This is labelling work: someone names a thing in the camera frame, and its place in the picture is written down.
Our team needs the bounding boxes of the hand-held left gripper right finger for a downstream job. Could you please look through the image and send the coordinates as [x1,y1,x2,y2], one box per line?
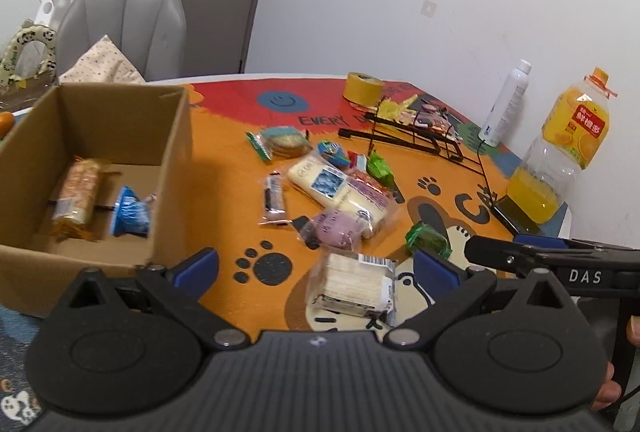
[382,247,576,349]

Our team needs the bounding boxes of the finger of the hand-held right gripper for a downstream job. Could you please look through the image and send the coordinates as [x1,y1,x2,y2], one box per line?
[514,233,640,259]
[464,235,552,279]

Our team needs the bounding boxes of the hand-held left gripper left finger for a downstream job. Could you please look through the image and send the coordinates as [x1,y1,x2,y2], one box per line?
[65,248,248,349]

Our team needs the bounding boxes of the brown cardboard box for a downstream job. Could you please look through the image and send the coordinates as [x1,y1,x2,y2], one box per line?
[0,83,194,319]

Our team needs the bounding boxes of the green candy packet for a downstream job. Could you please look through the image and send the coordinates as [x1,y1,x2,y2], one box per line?
[366,151,396,186]
[405,221,454,261]

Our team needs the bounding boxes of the person's right hand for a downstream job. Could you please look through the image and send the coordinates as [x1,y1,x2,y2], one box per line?
[595,314,640,408]

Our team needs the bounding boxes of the black flat device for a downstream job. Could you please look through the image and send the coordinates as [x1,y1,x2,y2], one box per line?
[491,194,544,236]

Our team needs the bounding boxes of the clear wafer cracker packet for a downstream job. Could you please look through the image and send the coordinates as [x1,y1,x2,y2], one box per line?
[306,249,399,329]

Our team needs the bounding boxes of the blue crinkled snack packet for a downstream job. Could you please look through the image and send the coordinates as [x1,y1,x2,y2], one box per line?
[107,185,159,239]

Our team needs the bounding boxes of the dark small bar packet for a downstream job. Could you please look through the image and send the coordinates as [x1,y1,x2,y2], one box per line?
[259,172,291,227]

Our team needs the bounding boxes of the purple round snack packet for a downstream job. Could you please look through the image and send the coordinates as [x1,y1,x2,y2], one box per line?
[300,207,374,251]

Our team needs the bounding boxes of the orange juice bottle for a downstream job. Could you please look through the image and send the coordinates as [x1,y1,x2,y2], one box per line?
[506,67,619,226]

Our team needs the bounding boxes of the white spray bottle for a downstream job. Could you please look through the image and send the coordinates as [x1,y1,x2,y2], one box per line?
[477,59,533,148]

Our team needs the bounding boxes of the white packet with blue label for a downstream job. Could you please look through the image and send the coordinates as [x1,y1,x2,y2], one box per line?
[287,154,402,241]

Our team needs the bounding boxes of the rice cracker packet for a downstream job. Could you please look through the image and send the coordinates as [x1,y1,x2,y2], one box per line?
[50,155,109,243]

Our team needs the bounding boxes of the round cookie packet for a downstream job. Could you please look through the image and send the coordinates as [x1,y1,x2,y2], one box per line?
[245,126,312,162]

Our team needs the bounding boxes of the blue and red snack packet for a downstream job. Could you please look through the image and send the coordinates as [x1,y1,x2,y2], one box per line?
[317,140,369,171]

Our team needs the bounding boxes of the yellow plastic bag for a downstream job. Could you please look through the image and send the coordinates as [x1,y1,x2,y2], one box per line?
[375,94,419,126]

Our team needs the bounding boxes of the yellow tape roll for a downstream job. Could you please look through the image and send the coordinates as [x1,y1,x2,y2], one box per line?
[342,72,385,108]

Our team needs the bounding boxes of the beige patterned cushion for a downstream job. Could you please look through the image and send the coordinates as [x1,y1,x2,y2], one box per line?
[59,34,147,85]

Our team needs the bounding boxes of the grey upholstered chair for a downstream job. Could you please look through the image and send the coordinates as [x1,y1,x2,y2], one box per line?
[56,0,188,85]

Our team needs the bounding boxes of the black cable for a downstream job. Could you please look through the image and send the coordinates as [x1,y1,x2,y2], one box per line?
[475,137,501,208]

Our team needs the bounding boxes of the black wire rack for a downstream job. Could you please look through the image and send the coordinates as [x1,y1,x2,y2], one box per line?
[337,97,499,208]

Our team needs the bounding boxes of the panda print inflatable ring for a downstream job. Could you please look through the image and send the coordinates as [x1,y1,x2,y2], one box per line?
[0,19,60,91]

